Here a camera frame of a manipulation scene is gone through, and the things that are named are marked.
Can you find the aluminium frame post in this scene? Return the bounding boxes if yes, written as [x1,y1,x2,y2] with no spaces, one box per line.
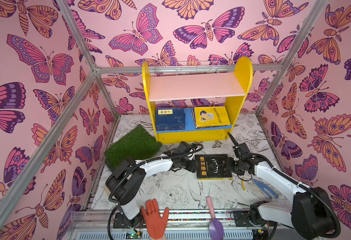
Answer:
[255,0,328,117]

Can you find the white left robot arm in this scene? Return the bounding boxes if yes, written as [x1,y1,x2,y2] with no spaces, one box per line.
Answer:
[105,142,204,222]

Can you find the green artificial grass mat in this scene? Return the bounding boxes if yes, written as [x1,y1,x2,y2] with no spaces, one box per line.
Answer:
[104,125,162,171]

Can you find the red rubber glove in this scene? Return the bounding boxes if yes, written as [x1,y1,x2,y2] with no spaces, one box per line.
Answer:
[140,199,169,240]

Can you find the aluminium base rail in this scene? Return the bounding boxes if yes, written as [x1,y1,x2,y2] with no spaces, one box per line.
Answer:
[65,209,276,240]

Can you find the black notebook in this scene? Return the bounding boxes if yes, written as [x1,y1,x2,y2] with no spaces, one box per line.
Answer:
[195,154,233,181]

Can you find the yellow cartoon boy book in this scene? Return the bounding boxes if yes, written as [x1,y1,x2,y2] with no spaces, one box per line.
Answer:
[192,106,231,129]

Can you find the purple pink garden trowel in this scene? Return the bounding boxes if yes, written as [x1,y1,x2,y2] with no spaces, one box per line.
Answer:
[206,197,224,240]

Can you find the yellow pink blue bookshelf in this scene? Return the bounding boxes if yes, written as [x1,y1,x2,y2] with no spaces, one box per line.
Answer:
[142,57,254,144]

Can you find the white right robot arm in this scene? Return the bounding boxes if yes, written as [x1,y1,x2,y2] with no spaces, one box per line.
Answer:
[225,141,341,240]

